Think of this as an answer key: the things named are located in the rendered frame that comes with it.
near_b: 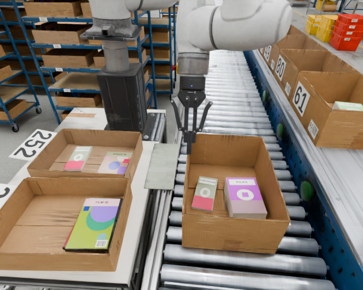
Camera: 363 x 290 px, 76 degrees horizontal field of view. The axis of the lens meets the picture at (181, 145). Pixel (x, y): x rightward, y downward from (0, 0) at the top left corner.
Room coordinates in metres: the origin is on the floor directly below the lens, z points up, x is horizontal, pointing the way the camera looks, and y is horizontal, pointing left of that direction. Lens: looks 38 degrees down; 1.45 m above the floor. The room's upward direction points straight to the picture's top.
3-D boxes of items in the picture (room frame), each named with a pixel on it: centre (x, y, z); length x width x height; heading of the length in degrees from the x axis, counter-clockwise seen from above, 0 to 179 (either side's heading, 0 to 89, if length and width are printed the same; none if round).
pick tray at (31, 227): (0.45, 0.38, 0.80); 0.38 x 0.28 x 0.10; 89
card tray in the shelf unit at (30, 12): (2.24, 1.03, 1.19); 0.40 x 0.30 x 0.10; 84
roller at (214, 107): (1.33, -0.28, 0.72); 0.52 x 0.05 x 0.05; 84
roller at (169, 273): (0.29, -0.18, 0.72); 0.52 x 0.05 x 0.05; 84
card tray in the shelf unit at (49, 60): (2.23, 1.03, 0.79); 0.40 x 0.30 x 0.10; 86
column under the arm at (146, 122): (1.08, 0.29, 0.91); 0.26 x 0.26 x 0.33; 87
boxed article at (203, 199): (0.59, -0.09, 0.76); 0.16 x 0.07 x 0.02; 166
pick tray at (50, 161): (0.76, 0.39, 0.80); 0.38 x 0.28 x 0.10; 85
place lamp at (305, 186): (0.56, -0.45, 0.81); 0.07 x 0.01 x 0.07; 174
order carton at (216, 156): (0.57, -0.16, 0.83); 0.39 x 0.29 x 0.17; 175
